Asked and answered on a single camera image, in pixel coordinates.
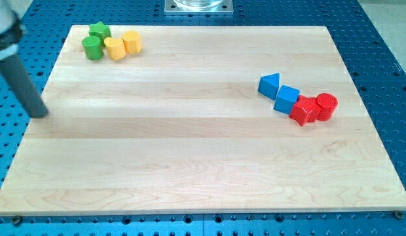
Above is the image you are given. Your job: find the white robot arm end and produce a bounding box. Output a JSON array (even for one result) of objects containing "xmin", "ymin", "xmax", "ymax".
[{"xmin": 0, "ymin": 0, "xmax": 24, "ymax": 60}]

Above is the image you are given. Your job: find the red star block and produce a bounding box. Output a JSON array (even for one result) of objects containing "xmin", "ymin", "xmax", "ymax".
[{"xmin": 289, "ymin": 95, "xmax": 321, "ymax": 127}]

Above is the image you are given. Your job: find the yellow hexagon block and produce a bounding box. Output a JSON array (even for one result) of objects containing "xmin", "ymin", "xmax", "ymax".
[{"xmin": 122, "ymin": 31, "xmax": 142, "ymax": 54}]

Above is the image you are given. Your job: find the green star block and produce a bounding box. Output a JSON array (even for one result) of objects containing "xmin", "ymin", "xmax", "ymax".
[{"xmin": 88, "ymin": 22, "xmax": 112, "ymax": 47}]

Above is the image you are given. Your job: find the light wooden board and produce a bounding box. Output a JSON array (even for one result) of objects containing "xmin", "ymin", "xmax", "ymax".
[{"xmin": 0, "ymin": 25, "xmax": 406, "ymax": 216}]

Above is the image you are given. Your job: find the blue triangle block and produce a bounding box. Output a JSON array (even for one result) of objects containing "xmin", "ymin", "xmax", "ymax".
[{"xmin": 257, "ymin": 73, "xmax": 280, "ymax": 100}]

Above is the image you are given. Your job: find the blue cube block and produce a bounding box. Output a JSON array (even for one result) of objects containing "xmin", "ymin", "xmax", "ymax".
[{"xmin": 273, "ymin": 85, "xmax": 300, "ymax": 115}]

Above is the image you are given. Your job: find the yellow cylinder block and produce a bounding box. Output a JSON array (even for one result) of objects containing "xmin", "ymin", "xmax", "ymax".
[{"xmin": 104, "ymin": 37, "xmax": 126, "ymax": 60}]

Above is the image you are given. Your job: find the red cylinder block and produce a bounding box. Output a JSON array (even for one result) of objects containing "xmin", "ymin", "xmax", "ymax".
[{"xmin": 316, "ymin": 93, "xmax": 338, "ymax": 121}]

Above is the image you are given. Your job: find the green cylinder block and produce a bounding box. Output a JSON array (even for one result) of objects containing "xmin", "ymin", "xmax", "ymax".
[{"xmin": 81, "ymin": 36, "xmax": 103, "ymax": 60}]

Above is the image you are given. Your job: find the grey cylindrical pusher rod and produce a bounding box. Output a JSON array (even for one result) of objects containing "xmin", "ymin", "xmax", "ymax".
[{"xmin": 0, "ymin": 54, "xmax": 48, "ymax": 118}]

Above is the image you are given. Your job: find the left board clamp screw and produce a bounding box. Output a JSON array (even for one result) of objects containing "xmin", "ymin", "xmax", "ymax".
[{"xmin": 10, "ymin": 216, "xmax": 22, "ymax": 227}]

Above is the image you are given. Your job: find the board clamp screw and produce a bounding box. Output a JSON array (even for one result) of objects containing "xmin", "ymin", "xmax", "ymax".
[
  {"xmin": 394, "ymin": 210, "xmax": 404, "ymax": 220},
  {"xmin": 10, "ymin": 216, "xmax": 22, "ymax": 227}
]

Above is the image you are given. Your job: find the right board clamp screw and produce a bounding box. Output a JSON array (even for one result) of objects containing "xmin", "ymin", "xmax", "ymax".
[{"xmin": 394, "ymin": 210, "xmax": 404, "ymax": 220}]

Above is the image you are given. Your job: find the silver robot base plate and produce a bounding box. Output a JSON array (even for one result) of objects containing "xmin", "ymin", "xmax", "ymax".
[{"xmin": 164, "ymin": 0, "xmax": 234, "ymax": 15}]

